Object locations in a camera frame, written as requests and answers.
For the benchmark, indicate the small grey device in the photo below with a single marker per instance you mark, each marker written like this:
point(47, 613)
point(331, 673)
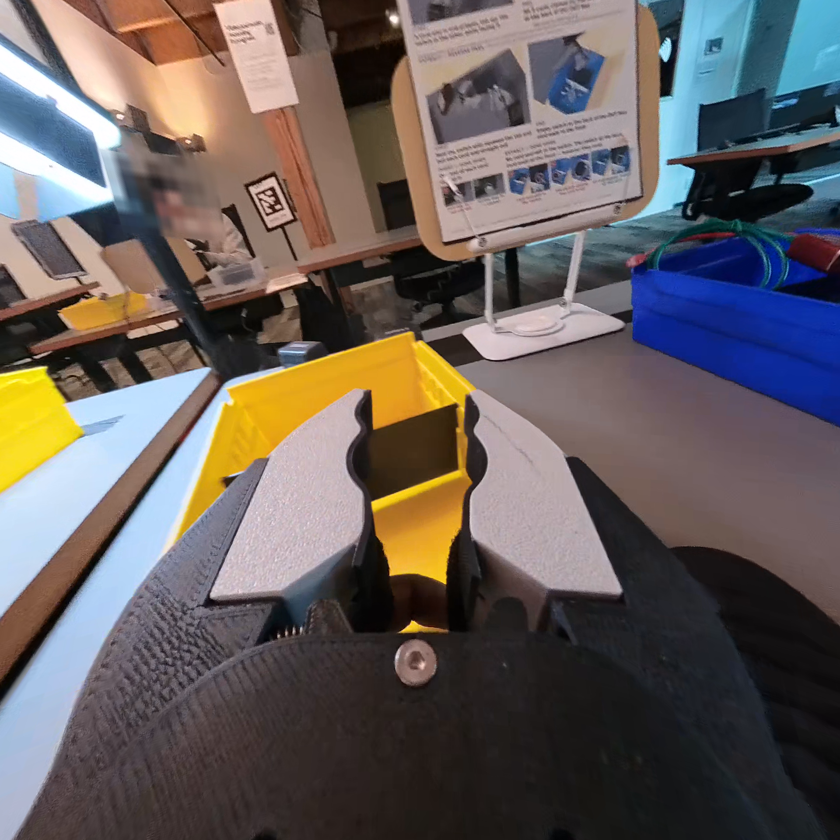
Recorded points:
point(302, 353)

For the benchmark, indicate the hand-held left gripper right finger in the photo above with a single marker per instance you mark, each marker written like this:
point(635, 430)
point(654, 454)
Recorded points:
point(531, 518)

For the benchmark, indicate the black bin divider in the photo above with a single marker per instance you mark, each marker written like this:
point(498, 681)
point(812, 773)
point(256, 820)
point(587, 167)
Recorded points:
point(410, 449)

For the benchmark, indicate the blue plastic bin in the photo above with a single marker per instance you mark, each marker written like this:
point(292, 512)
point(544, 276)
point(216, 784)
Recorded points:
point(722, 328)

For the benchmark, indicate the wooden post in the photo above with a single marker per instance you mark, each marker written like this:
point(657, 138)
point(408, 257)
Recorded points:
point(302, 177)

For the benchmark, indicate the bright light panel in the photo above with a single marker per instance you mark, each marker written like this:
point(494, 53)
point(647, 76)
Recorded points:
point(46, 98)

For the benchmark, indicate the clear plastic container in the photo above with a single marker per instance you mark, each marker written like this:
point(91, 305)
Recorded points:
point(237, 272)

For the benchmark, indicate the black and white tag sign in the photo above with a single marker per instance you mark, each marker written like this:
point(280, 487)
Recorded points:
point(270, 202)

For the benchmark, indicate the small wall paper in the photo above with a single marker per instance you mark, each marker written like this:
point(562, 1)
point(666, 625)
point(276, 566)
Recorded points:
point(713, 52)

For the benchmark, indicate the small yellow bin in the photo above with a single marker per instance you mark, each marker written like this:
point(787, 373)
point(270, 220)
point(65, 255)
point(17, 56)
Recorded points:
point(98, 313)

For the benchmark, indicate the black monitor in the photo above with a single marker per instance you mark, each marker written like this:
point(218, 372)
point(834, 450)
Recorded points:
point(804, 108)

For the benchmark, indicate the instruction board on white stand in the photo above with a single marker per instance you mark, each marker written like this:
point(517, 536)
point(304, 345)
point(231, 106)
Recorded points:
point(525, 131)

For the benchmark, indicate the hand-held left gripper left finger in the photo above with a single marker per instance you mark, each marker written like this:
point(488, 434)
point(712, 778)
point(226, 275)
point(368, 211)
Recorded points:
point(295, 512)

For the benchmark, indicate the yellow plastic bin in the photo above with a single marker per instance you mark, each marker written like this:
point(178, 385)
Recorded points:
point(33, 426)
point(295, 387)

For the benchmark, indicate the dark ribbed cloth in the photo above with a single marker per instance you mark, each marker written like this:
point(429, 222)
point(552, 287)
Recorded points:
point(787, 656)

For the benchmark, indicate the black pole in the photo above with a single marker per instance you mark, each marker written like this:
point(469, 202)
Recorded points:
point(177, 275)

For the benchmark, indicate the red adapter box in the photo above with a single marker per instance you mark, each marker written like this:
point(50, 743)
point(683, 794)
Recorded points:
point(814, 253)

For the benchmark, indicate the white paper notice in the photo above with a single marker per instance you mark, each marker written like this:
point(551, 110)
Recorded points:
point(259, 52)

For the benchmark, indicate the wooden desk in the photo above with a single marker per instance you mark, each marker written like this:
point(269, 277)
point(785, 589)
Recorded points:
point(262, 283)
point(754, 145)

